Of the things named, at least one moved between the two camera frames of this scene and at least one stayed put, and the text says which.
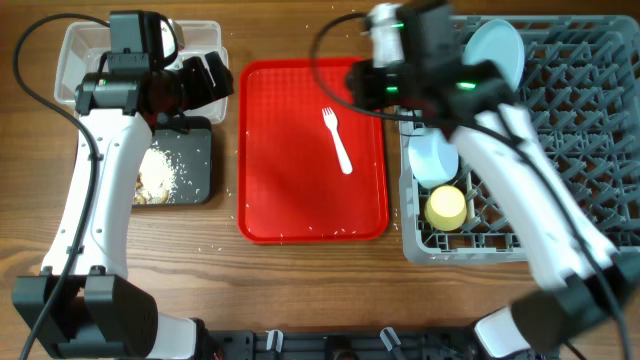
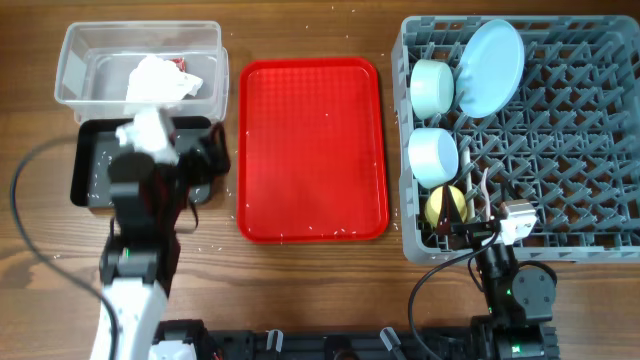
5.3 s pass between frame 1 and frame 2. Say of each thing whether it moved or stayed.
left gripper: moved
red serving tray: stayed
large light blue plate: stayed
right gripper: moved
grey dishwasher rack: stayed
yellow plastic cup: stayed
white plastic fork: moved
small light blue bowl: stayed
